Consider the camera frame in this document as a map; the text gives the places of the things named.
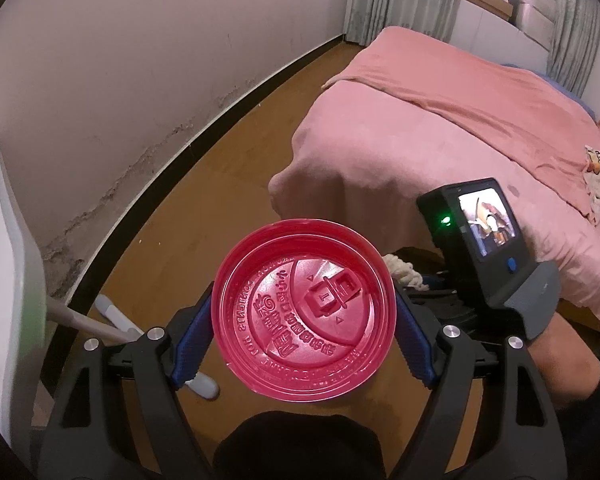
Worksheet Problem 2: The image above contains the red plastic cup lid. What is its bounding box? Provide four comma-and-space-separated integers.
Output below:
211, 219, 396, 403

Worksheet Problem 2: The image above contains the right hand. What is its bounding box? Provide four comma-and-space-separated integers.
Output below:
528, 313, 600, 408

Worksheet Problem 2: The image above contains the crumpled white tissue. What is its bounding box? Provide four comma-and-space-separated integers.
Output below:
382, 254, 429, 292

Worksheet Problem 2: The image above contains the pink bed blanket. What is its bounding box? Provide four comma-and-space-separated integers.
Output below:
268, 26, 600, 318

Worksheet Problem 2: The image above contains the green curtain right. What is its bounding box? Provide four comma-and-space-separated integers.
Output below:
547, 0, 600, 96

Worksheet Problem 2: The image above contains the white desk leg frame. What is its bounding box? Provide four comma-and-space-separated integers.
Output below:
46, 294, 220, 401

